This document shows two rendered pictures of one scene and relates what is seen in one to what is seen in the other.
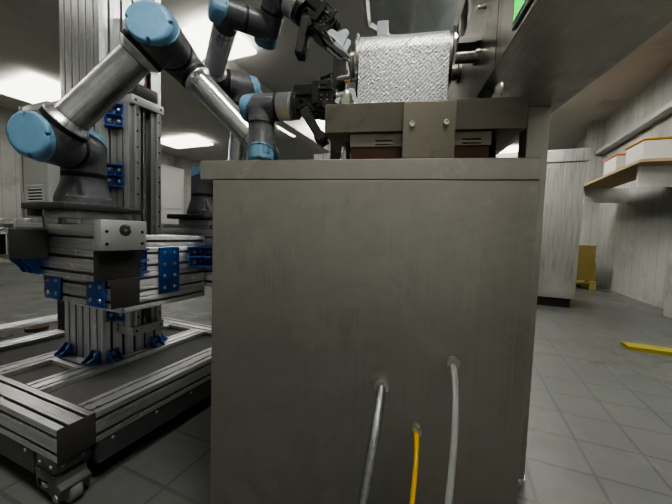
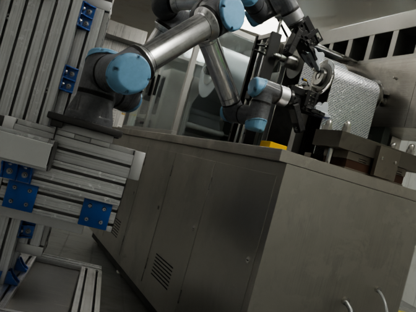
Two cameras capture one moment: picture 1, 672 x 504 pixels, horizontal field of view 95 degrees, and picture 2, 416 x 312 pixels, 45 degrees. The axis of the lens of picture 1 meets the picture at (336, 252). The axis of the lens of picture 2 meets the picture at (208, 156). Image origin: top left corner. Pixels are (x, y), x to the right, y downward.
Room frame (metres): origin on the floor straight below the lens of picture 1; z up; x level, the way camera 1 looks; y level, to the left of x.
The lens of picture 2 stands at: (-0.54, 1.36, 0.78)
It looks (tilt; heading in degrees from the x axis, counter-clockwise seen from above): 1 degrees up; 326
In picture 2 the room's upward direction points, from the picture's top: 15 degrees clockwise
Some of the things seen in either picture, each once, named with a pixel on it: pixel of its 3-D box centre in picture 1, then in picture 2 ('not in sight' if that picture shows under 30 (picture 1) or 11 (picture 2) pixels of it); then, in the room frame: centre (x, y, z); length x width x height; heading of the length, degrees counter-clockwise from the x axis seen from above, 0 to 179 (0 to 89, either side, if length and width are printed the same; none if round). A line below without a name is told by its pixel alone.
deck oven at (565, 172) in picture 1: (506, 229); not in sight; (4.16, -2.29, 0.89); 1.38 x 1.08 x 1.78; 67
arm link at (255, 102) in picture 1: (261, 109); (264, 90); (0.91, 0.23, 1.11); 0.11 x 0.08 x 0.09; 80
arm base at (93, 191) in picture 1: (84, 189); (91, 107); (0.99, 0.81, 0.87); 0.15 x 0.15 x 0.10
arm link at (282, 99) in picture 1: (287, 107); (281, 96); (0.90, 0.15, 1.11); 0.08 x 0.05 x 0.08; 170
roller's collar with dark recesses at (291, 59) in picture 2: not in sight; (290, 60); (1.18, -0.07, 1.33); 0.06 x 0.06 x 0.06; 80
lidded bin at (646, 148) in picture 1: (652, 153); not in sight; (3.32, -3.32, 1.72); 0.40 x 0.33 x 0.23; 158
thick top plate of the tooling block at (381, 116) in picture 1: (417, 128); (368, 151); (0.72, -0.18, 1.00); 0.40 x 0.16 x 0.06; 80
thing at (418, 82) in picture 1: (401, 101); (347, 119); (0.85, -0.16, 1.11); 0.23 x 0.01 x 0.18; 80
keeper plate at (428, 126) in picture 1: (428, 130); (385, 163); (0.63, -0.18, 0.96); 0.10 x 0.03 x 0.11; 80
